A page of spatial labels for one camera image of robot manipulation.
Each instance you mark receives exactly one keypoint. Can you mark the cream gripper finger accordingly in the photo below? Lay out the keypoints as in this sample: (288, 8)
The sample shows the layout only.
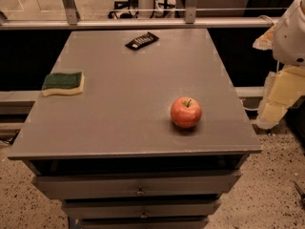
(265, 41)
(281, 91)

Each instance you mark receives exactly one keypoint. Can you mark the red apple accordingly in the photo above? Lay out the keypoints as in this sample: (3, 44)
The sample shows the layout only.
(186, 112)

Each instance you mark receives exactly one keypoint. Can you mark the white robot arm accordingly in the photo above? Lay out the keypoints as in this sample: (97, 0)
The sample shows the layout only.
(289, 38)

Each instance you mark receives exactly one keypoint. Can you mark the black rxbar chocolate wrapper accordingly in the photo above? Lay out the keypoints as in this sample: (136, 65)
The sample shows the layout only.
(142, 41)

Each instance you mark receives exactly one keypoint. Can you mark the black office chair base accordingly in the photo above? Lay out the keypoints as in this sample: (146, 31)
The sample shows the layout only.
(124, 10)

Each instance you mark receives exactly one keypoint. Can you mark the grey drawer cabinet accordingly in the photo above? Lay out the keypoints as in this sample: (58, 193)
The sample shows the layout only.
(112, 154)

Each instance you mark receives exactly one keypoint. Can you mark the green and yellow sponge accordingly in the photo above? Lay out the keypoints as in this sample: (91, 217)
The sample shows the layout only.
(63, 84)

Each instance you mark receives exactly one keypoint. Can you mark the metal railing frame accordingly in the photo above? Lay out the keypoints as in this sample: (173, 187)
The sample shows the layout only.
(65, 15)

